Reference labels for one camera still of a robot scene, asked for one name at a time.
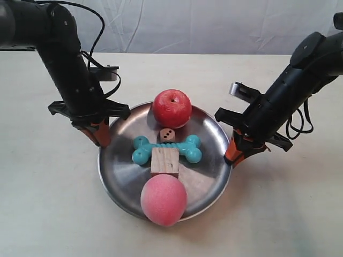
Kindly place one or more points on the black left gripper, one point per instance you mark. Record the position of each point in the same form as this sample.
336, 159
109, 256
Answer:
99, 115

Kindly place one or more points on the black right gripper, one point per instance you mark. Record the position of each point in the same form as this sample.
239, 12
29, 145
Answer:
242, 145

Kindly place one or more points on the teal bone toy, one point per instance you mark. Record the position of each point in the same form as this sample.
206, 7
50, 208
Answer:
189, 149

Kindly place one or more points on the round metal plate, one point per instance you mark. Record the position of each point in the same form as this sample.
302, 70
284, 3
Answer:
204, 182

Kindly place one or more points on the small wooden die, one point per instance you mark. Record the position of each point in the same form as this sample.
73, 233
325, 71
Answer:
167, 135

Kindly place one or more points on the wooden block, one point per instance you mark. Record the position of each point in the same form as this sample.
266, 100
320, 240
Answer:
165, 161

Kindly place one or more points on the red apple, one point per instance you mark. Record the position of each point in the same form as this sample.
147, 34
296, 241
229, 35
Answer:
172, 108

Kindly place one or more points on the pink peach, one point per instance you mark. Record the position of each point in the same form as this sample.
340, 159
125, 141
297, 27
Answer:
163, 200

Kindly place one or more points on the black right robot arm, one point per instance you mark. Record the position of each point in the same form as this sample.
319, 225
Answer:
316, 62

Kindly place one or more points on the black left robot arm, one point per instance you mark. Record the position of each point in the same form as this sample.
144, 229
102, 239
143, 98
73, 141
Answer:
50, 29

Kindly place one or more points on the white backdrop cloth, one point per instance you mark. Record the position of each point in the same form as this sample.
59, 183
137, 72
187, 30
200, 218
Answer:
273, 27

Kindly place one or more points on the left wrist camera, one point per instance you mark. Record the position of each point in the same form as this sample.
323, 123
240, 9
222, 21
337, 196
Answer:
105, 73

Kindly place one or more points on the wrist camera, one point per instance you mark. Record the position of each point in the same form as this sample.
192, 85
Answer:
105, 73
243, 92

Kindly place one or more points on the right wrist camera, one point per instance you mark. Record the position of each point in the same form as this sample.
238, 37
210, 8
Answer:
243, 92

